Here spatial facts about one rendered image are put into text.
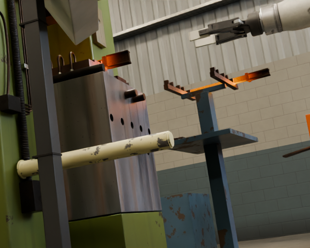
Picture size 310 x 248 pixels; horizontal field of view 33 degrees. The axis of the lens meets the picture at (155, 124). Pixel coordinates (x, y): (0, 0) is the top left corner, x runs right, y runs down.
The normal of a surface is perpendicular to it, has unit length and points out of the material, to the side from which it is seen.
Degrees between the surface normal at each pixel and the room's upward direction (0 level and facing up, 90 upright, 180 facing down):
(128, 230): 90
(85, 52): 90
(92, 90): 90
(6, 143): 90
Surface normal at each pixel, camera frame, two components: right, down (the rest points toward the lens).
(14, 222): 0.93, -0.20
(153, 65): -0.45, -0.11
